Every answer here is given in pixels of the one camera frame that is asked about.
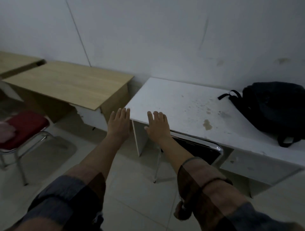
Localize plaid shirt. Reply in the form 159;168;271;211
5;157;305;231

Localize black backpack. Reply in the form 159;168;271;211
217;82;305;148

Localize pink cloth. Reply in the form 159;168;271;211
0;121;17;144

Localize white desk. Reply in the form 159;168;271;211
125;77;305;198

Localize red cushioned chrome chair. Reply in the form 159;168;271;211
0;110;54;186

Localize thin wall cable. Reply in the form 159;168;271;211
65;0;92;68

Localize person's left forearm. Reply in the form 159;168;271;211
71;134;130;182

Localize person's left hand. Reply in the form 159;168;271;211
107;108;131;141

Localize person's right forearm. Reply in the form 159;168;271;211
155;139;200;174

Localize black chrome chair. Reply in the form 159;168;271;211
153;132;224;184

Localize light wooden desk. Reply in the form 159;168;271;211
2;61;135;132
0;51;47;79

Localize person's right hand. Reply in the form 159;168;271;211
144;111;172;145

